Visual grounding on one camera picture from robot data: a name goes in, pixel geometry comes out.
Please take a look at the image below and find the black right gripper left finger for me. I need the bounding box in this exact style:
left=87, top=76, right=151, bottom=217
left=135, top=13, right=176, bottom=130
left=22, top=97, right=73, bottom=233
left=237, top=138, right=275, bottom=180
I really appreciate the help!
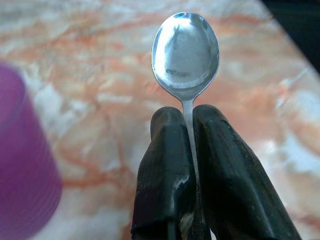
left=130, top=106, right=201, bottom=240

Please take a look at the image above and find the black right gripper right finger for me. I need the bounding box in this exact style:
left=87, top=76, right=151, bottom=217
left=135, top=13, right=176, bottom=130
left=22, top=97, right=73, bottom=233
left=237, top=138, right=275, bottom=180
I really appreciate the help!
left=192, top=104, right=303, bottom=240

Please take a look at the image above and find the silver metal spoon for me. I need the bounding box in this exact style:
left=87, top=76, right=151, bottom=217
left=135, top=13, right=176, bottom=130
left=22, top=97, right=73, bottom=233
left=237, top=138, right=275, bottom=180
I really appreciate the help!
left=151, top=11, right=221, bottom=226

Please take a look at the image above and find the purple ribbed plastic cup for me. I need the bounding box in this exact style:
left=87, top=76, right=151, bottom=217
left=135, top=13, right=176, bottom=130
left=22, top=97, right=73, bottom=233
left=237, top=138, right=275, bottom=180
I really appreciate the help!
left=0, top=61, right=64, bottom=240

